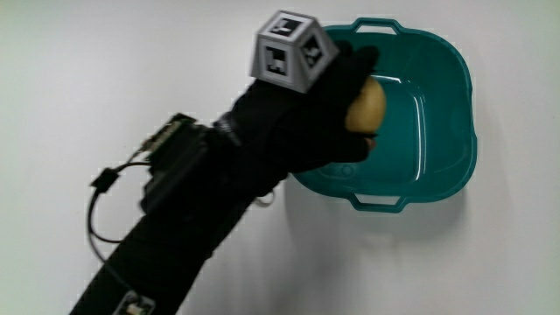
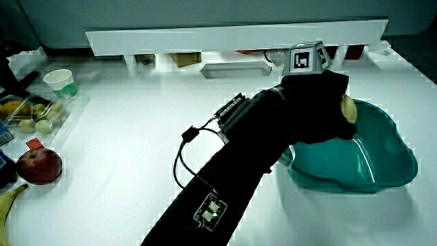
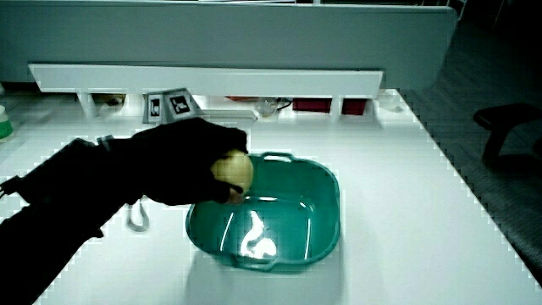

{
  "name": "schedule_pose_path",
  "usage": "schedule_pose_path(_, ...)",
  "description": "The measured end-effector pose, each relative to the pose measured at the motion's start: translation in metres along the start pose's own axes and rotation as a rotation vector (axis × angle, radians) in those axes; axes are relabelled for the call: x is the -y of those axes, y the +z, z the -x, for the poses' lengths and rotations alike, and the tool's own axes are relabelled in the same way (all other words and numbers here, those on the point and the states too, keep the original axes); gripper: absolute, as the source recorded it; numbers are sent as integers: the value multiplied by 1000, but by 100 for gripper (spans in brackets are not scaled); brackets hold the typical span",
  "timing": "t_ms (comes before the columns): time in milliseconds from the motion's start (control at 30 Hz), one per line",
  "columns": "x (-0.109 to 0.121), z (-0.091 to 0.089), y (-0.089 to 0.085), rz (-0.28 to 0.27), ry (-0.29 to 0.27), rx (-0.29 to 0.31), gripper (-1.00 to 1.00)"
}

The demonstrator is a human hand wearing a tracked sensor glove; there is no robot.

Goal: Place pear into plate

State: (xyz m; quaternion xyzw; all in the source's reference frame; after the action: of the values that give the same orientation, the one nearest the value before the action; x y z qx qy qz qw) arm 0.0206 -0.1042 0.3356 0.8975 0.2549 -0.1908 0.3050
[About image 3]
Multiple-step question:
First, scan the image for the person's right hand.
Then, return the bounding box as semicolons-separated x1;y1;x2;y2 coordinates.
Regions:
126;87;250;208

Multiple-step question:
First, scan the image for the yellow pear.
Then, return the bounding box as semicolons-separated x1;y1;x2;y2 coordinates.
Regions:
210;149;256;197

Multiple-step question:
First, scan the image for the green plastic basin plate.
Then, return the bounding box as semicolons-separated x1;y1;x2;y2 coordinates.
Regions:
185;151;342;273

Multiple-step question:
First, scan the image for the white flat bar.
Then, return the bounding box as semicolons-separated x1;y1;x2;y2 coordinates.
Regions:
198;108;258;122

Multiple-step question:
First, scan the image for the white desk shelf riser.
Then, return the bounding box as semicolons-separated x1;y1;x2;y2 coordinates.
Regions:
28;63;384;123

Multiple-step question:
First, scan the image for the clear glass cup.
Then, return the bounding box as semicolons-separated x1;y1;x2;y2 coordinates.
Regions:
256;97;279;118

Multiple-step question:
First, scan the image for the grey partition panel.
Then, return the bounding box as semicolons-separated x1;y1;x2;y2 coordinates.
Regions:
0;0;459;91

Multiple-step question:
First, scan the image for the wide red box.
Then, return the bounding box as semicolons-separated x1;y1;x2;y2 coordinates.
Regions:
291;97;333;114

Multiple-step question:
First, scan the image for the green and white bottle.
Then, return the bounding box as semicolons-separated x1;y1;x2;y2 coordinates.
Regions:
0;104;15;143

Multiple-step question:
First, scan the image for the narrow red box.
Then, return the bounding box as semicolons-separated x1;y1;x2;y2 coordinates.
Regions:
341;98;368;116

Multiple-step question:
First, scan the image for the black chair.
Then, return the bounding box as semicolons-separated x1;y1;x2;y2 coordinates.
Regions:
473;102;542;164

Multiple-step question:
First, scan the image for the grey strap loop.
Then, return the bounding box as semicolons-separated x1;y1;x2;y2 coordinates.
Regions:
126;196;151;233

